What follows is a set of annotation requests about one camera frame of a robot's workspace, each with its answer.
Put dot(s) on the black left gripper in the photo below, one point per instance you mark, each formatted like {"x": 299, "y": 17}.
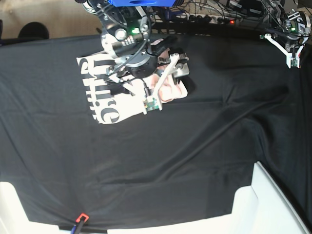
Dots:
{"x": 289, "y": 34}

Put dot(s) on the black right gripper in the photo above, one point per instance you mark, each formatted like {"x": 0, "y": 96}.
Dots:
{"x": 143, "y": 61}

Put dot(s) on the pink T-shirt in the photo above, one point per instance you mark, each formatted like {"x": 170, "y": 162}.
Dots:
{"x": 114, "y": 100}

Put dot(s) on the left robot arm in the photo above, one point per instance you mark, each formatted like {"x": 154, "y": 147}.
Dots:
{"x": 277, "y": 8}

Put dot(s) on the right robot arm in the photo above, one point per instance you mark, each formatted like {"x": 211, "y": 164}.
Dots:
{"x": 126, "y": 27}

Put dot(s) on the black table cloth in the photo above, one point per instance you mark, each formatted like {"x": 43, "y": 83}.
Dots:
{"x": 181, "y": 164}

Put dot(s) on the blue box with hole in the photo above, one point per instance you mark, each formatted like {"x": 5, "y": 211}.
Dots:
{"x": 156, "y": 3}

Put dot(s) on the white bin right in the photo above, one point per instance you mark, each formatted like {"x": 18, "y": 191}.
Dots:
{"x": 262, "y": 208}

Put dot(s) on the white bin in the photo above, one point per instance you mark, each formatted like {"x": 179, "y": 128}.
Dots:
{"x": 262, "y": 208}
{"x": 13, "y": 219}

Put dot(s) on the orange blue clamp bottom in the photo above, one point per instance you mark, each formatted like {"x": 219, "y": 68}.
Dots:
{"x": 80, "y": 222}

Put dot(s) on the white bin left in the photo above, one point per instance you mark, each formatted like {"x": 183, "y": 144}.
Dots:
{"x": 13, "y": 219}

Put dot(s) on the black power strip with cables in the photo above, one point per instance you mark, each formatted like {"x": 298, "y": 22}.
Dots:
{"x": 167, "y": 17}

